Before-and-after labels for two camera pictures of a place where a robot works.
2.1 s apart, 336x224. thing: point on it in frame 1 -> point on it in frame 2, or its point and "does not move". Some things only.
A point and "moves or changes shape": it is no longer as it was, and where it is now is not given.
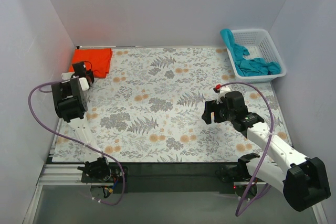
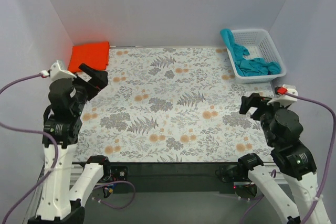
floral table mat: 151,110 does not move
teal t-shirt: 251,66 does not move
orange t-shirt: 96,60 moves or changes shape
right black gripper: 211,112 -> 260,109
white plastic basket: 259,44 does not move
